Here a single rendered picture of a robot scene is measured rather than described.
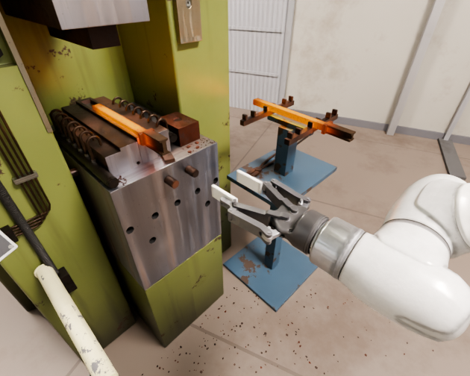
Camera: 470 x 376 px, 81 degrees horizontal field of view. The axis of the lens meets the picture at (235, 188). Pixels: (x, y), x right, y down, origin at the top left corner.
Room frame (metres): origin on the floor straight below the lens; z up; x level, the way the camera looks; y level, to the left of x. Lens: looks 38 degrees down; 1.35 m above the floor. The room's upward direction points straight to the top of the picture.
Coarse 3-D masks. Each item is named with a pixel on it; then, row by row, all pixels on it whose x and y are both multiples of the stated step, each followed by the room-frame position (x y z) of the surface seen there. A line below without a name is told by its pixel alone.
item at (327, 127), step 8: (256, 104) 1.12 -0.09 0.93; (264, 104) 1.08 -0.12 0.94; (272, 104) 1.07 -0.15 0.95; (280, 112) 1.02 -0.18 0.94; (288, 112) 0.99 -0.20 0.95; (296, 112) 0.99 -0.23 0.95; (296, 120) 0.96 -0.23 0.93; (304, 120) 0.94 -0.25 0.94; (312, 120) 0.92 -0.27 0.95; (320, 120) 0.92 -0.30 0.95; (320, 128) 0.88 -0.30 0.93; (328, 128) 0.87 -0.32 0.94; (336, 128) 0.84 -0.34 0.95; (344, 128) 0.84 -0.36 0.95; (336, 136) 0.84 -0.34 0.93; (344, 136) 0.83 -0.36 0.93; (352, 136) 0.81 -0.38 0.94
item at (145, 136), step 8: (96, 104) 0.91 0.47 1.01; (104, 112) 0.85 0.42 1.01; (112, 112) 0.85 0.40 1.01; (112, 120) 0.81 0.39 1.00; (120, 120) 0.78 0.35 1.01; (128, 120) 0.78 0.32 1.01; (128, 128) 0.74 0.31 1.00; (136, 128) 0.73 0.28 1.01; (144, 128) 0.73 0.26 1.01; (152, 128) 0.71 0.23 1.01; (144, 136) 0.69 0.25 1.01; (152, 136) 0.66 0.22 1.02; (160, 136) 0.66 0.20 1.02; (144, 144) 0.68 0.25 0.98; (152, 144) 0.67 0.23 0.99; (160, 144) 0.64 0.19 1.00; (160, 152) 0.64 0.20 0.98; (168, 152) 0.64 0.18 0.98
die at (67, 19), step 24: (0, 0) 0.89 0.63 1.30; (24, 0) 0.74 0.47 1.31; (48, 0) 0.62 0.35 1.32; (72, 0) 0.64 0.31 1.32; (96, 0) 0.67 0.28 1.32; (120, 0) 0.71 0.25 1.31; (144, 0) 0.75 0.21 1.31; (48, 24) 0.66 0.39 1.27; (72, 24) 0.63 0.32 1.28; (96, 24) 0.66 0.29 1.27
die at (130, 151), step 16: (64, 112) 0.92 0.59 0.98; (80, 112) 0.89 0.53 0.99; (96, 112) 0.87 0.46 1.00; (128, 112) 0.89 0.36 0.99; (96, 128) 0.76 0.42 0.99; (112, 128) 0.76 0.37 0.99; (160, 128) 0.76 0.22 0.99; (80, 144) 0.74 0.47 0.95; (96, 144) 0.68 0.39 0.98; (112, 144) 0.68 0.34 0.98; (128, 144) 0.67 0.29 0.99; (96, 160) 0.67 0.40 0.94; (112, 160) 0.62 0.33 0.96; (128, 160) 0.66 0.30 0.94; (144, 160) 0.69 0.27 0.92
